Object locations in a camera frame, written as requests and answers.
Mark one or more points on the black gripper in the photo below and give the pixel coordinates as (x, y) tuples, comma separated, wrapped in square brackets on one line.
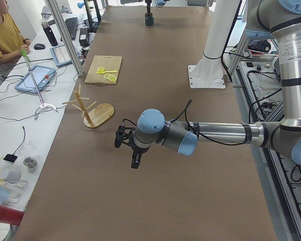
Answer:
[(138, 151)]

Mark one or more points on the dark blue mug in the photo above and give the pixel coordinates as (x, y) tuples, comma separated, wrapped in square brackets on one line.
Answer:
[(149, 20)]

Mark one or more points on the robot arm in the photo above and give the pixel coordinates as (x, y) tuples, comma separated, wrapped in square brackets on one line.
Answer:
[(158, 3), (282, 20)]

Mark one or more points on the wooden cup storage rack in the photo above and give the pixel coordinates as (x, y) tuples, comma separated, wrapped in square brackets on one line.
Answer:
[(93, 115)]

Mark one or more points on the small steel cup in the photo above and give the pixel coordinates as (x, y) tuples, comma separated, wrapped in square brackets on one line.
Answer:
[(31, 164)]

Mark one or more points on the grey cup lying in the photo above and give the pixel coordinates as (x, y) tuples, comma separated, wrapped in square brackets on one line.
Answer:
[(10, 175)]

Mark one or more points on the brown table mat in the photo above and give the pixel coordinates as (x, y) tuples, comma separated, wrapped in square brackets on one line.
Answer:
[(87, 189)]

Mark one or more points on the lemon slice middle of trio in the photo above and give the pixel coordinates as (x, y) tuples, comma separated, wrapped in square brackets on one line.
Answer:
[(109, 76)]

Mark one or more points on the yellow plastic knife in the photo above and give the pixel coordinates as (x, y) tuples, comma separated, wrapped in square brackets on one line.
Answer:
[(104, 72)]

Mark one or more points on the wooden cutting board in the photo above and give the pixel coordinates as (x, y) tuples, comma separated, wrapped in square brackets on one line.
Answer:
[(109, 63)]

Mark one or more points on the metal reacher stick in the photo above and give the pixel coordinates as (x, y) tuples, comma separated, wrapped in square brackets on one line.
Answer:
[(43, 105)]

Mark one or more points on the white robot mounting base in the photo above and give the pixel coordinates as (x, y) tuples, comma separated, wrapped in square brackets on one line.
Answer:
[(208, 72)]

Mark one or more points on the blue tablet near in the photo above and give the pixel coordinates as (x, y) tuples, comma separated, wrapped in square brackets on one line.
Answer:
[(42, 76)]

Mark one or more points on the blue tablet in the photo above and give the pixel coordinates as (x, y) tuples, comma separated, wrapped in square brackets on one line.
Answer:
[(60, 56), (42, 76)]

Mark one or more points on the blue tablet far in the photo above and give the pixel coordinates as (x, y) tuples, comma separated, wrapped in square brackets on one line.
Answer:
[(60, 56)]

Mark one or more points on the black square device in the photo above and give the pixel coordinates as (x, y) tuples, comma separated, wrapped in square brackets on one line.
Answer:
[(11, 158)]

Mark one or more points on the black power adapter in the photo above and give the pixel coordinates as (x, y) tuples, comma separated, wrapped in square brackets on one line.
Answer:
[(84, 37)]

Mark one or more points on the black computer mouse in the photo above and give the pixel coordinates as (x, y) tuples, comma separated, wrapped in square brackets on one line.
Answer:
[(39, 46)]

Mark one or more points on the black keyboard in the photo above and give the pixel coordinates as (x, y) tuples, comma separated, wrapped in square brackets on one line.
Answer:
[(71, 25)]

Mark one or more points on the black water bottle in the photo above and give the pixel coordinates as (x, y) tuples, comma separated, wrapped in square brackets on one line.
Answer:
[(49, 34)]

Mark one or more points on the person in yellow shirt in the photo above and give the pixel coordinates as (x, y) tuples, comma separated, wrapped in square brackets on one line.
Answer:
[(12, 43)]

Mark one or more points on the aluminium frame post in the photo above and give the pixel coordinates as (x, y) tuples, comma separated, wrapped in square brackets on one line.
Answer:
[(56, 13)]

